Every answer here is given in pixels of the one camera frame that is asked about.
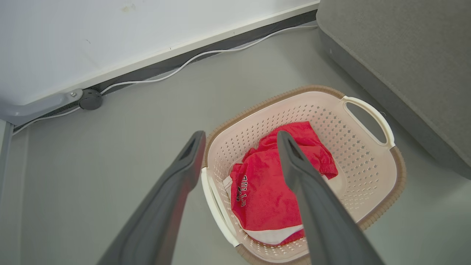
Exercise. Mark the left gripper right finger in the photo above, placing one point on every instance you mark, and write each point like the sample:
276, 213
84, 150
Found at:
323, 221

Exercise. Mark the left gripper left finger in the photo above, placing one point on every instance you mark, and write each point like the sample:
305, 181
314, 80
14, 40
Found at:
165, 206

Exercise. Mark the red garment with white stripe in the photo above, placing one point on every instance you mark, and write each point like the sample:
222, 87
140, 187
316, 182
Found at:
265, 198

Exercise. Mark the cream laundry basket brown rim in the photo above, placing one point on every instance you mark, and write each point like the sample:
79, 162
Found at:
360, 158

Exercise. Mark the black round floor foot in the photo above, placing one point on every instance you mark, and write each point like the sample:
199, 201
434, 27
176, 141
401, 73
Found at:
91, 99

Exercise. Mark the grey fabric sofa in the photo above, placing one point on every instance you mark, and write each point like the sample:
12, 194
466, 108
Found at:
404, 55

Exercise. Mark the grey metal frame bracket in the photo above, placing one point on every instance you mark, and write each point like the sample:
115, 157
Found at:
36, 108

